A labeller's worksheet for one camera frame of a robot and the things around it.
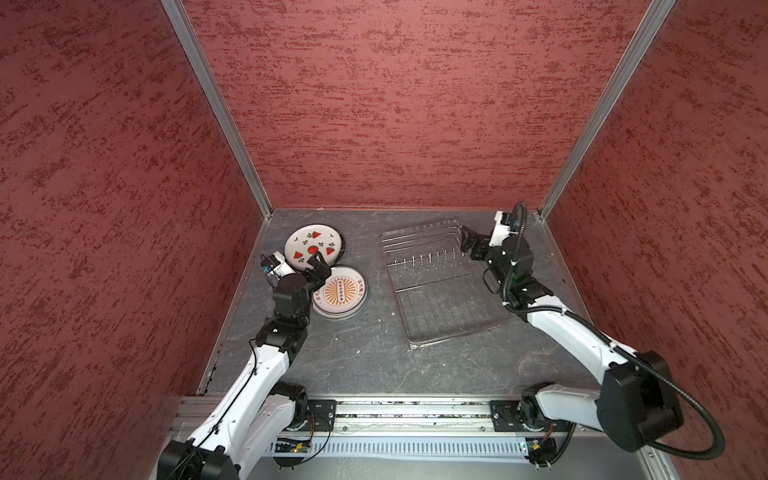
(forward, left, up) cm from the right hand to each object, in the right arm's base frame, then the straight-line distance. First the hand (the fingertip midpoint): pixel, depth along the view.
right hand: (470, 234), depth 82 cm
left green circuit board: (-46, +49, -26) cm, 72 cm away
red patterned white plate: (-5, +38, -21) cm, 44 cm away
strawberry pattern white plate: (+15, +55, -20) cm, 60 cm away
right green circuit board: (-48, -12, -24) cm, 55 cm away
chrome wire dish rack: (-4, +6, -24) cm, 25 cm away
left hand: (-7, +44, -4) cm, 45 cm away
